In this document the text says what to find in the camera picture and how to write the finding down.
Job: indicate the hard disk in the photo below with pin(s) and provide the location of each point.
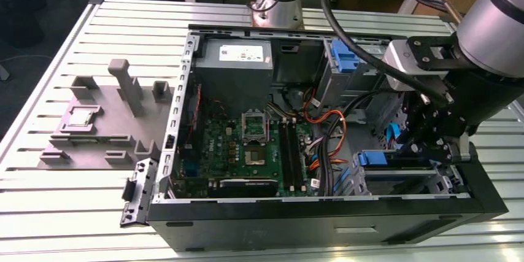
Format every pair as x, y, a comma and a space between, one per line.
372, 159

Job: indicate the grey power supply unit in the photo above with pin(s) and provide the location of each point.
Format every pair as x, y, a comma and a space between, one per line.
233, 84

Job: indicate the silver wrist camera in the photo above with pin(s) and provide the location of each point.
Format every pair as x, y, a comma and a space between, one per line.
402, 65

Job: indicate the CPU socket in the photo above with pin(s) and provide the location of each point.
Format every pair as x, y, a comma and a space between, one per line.
256, 156

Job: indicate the green motherboard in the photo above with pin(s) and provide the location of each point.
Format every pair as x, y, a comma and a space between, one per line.
220, 151

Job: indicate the black PC case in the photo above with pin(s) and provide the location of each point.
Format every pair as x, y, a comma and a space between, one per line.
286, 222

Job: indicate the black RAM slot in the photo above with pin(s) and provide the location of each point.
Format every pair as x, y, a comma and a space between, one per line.
297, 157
286, 151

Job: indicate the silver CPU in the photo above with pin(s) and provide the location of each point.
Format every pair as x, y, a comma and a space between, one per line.
78, 118

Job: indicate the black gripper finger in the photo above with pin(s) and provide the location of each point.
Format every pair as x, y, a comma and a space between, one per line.
410, 124
448, 151

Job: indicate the blue expansion slot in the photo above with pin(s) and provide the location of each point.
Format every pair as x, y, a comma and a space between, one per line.
190, 168

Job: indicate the grey parts rack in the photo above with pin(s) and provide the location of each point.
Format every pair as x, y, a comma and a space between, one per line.
114, 121

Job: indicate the black graphics card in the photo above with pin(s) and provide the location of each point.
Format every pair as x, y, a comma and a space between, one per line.
245, 186

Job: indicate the grey metal disk bay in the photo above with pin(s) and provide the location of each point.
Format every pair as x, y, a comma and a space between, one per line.
392, 173

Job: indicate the grey optical drive cage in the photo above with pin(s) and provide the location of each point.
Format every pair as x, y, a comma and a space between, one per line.
340, 87

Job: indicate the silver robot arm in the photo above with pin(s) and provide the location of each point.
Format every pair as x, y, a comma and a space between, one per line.
490, 29

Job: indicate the blue plastic drive latch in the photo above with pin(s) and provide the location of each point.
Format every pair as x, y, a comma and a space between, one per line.
344, 56

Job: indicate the grey expansion slot latch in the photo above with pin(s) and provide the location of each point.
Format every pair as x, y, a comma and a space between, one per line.
141, 188

